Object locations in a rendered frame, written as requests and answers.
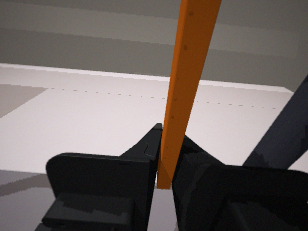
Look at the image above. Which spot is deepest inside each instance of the orange handle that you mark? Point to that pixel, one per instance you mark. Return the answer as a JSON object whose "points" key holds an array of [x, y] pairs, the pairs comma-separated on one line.
{"points": [[196, 23]]}

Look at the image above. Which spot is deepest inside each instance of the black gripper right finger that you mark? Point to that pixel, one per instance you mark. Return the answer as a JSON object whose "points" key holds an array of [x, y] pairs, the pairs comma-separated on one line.
{"points": [[201, 181]]}

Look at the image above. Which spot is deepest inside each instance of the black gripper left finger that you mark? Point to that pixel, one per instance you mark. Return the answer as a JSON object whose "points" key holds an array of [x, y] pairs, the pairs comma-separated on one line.
{"points": [[130, 175]]}

